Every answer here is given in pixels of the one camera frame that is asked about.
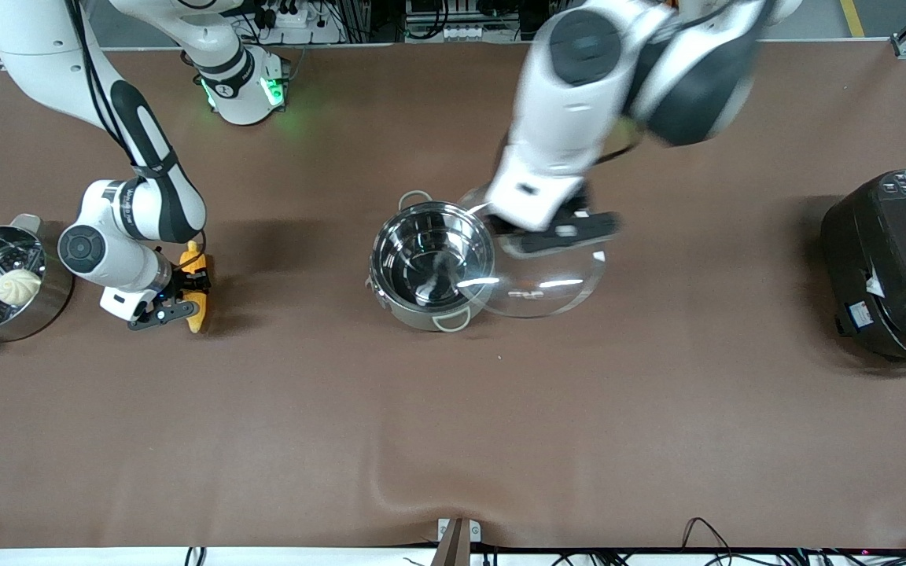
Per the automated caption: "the yellow corn cob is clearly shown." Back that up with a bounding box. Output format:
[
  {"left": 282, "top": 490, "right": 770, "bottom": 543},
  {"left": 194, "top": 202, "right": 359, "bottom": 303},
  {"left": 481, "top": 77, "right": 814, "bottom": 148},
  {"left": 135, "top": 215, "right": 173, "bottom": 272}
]
[{"left": 179, "top": 241, "right": 212, "bottom": 334}]

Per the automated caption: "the glass pot lid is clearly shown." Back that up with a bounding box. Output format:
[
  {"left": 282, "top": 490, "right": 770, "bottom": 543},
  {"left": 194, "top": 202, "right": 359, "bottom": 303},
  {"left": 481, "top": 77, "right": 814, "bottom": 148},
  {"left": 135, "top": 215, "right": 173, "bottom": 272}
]
[{"left": 457, "top": 185, "right": 608, "bottom": 319}]

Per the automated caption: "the steel steamer pot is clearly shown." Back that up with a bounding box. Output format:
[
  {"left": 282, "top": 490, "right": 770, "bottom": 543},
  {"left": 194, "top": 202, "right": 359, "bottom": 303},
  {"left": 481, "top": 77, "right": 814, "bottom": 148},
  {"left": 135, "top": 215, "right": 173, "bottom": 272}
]
[{"left": 0, "top": 214, "right": 75, "bottom": 355}]

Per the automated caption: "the stainless steel cooking pot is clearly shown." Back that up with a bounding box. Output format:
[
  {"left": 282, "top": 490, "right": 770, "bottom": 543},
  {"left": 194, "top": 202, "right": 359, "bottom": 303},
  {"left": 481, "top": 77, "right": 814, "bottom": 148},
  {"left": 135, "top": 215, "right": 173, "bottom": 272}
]
[{"left": 366, "top": 190, "right": 498, "bottom": 333}]

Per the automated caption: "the white steamed bun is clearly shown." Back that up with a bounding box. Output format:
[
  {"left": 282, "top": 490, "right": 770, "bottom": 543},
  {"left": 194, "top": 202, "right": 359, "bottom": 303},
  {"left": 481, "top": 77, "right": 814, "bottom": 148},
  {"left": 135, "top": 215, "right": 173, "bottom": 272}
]
[{"left": 0, "top": 269, "right": 43, "bottom": 307}]

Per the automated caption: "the brown table mat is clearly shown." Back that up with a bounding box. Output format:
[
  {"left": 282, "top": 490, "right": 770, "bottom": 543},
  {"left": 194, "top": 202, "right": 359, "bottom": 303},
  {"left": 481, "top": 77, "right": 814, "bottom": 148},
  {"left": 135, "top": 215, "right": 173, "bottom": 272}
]
[{"left": 0, "top": 43, "right": 906, "bottom": 549}]

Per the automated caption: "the black rice cooker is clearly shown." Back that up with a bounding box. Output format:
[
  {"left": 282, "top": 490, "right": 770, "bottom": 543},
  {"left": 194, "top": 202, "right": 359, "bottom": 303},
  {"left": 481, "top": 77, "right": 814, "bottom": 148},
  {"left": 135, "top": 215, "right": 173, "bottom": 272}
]
[{"left": 821, "top": 169, "right": 906, "bottom": 370}]

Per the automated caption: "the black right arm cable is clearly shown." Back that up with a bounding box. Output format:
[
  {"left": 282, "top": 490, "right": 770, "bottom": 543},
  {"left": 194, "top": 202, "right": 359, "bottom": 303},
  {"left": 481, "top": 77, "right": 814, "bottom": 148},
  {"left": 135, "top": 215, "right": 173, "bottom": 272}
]
[{"left": 66, "top": 0, "right": 143, "bottom": 170}]

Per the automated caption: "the metal table edge bracket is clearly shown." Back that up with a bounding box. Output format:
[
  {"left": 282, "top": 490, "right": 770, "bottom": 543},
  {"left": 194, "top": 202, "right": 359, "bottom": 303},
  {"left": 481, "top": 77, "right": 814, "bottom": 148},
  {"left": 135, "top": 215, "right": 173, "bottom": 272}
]
[{"left": 436, "top": 517, "right": 482, "bottom": 566}]

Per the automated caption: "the black looped floor cable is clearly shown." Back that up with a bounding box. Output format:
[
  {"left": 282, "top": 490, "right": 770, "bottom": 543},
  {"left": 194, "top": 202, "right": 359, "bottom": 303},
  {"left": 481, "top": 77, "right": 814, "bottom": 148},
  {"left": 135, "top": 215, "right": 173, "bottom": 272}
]
[{"left": 681, "top": 517, "right": 745, "bottom": 565}]

